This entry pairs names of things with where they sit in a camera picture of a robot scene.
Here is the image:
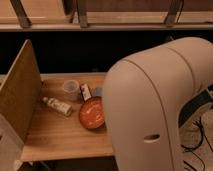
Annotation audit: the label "orange ceramic bowl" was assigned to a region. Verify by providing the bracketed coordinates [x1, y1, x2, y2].
[79, 96, 105, 129]

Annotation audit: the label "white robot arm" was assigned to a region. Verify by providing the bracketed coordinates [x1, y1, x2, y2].
[102, 37, 213, 171]

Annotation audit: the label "blue sponge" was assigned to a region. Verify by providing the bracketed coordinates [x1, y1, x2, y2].
[92, 86, 102, 97]

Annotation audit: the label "small brown labelled box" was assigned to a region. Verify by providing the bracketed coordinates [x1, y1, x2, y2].
[80, 84, 92, 101]

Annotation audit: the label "clear plastic cup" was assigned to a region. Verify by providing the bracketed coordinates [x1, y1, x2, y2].
[62, 80, 80, 101]

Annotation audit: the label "white labelled bottle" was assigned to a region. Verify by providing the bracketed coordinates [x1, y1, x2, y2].
[42, 97, 73, 117]

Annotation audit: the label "wooden side panel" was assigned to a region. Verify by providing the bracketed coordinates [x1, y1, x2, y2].
[0, 39, 42, 171]

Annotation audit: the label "middle metal shelf bracket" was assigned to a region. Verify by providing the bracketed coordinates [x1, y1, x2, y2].
[76, 0, 88, 28]

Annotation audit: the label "metal shelf bracket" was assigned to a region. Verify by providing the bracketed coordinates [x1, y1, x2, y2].
[76, 0, 88, 28]
[10, 0, 31, 28]
[164, 0, 182, 27]

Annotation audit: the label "left metal shelf bracket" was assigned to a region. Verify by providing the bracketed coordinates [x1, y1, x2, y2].
[10, 0, 31, 28]

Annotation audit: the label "right metal shelf bracket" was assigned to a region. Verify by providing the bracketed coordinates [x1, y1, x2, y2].
[164, 0, 182, 27]

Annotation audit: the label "black cables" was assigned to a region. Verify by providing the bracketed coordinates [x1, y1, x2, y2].
[181, 116, 213, 171]

